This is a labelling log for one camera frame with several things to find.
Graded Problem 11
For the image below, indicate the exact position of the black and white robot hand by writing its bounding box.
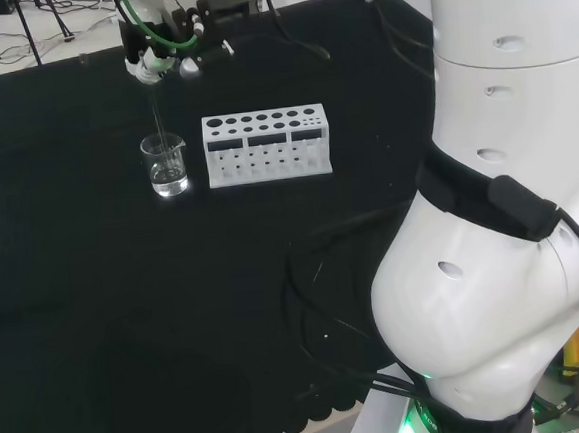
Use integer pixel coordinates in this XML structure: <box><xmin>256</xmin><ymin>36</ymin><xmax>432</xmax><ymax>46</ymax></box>
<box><xmin>118</xmin><ymin>0</ymin><xmax>237</xmax><ymax>87</ymax></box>

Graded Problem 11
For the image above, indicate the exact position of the clear glass rod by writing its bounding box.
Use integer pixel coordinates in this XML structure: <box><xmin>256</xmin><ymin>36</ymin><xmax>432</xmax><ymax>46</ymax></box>
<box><xmin>141</xmin><ymin>49</ymin><xmax>173</xmax><ymax>181</ymax></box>

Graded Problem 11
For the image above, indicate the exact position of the white test tube rack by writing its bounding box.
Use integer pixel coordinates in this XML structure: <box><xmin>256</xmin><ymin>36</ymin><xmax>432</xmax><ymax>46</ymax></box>
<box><xmin>199</xmin><ymin>103</ymin><xmax>336</xmax><ymax>190</ymax></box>

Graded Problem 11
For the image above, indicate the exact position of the black tripod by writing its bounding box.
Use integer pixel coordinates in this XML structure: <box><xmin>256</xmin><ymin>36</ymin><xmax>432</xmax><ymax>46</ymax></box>
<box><xmin>0</xmin><ymin>0</ymin><xmax>76</xmax><ymax>69</ymax></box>

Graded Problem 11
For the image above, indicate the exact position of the small glass beaker with water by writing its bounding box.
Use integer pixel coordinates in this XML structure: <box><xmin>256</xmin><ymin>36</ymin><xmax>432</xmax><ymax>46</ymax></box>
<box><xmin>138</xmin><ymin>130</ymin><xmax>192</xmax><ymax>200</ymax></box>

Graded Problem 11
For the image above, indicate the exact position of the black bench cloth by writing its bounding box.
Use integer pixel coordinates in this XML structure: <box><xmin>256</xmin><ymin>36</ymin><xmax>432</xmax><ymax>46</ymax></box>
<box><xmin>0</xmin><ymin>0</ymin><xmax>469</xmax><ymax>433</ymax></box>

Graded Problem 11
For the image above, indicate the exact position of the green cable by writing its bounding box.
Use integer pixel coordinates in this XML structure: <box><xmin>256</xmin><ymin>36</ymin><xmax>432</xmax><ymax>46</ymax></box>
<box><xmin>116</xmin><ymin>0</ymin><xmax>203</xmax><ymax>56</ymax></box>

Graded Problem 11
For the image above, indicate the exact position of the thin black cable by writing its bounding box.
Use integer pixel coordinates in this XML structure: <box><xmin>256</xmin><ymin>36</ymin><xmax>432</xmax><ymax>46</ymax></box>
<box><xmin>259</xmin><ymin>0</ymin><xmax>332</xmax><ymax>65</ymax></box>

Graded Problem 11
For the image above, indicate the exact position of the black cable bundle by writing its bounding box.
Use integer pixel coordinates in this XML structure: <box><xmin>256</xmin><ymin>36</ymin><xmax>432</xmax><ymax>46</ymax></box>
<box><xmin>277</xmin><ymin>204</ymin><xmax>436</xmax><ymax>414</ymax></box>

